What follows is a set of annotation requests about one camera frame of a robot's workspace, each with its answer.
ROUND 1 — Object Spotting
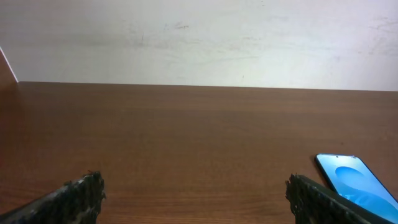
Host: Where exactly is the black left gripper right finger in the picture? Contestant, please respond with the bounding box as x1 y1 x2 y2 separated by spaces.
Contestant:
285 174 392 224

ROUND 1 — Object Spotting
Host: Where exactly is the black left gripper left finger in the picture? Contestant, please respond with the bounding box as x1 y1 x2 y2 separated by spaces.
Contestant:
1 171 106 224

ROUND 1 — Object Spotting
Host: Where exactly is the blue Galaxy smartphone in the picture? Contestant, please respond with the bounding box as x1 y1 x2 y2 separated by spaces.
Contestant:
315 154 397 223

